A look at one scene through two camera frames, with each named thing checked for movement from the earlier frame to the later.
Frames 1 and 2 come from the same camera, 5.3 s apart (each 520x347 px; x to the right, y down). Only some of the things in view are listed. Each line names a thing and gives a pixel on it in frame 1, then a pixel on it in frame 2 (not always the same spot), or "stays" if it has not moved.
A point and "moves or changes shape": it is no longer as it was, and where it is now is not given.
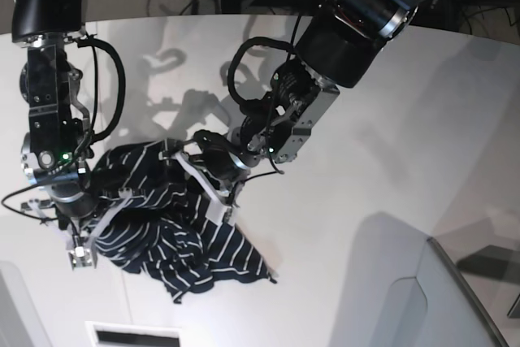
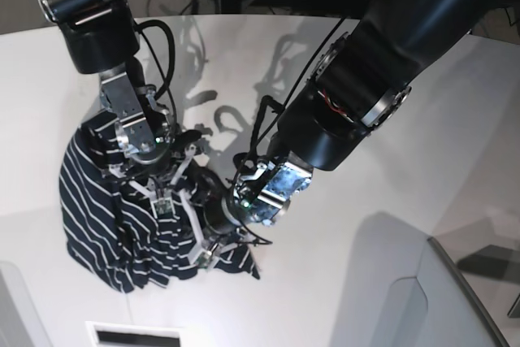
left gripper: x=71 y=201 to x=165 y=167
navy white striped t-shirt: x=169 y=227 moves or changes shape
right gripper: x=218 y=161 to x=215 y=214
